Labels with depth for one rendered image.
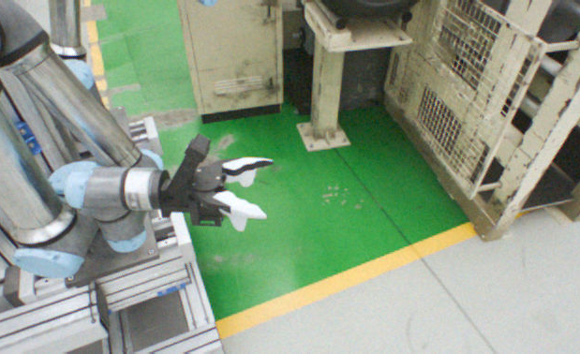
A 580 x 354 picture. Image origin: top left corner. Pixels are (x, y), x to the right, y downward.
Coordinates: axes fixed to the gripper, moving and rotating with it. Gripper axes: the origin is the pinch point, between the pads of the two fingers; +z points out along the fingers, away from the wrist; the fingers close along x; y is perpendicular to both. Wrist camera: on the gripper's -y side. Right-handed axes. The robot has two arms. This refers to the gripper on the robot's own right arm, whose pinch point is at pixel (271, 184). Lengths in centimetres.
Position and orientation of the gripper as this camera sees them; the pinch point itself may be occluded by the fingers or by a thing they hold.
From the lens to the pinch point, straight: 66.7
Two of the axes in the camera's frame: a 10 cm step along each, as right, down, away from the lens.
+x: -0.4, 6.0, -8.0
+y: -0.1, 8.0, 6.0
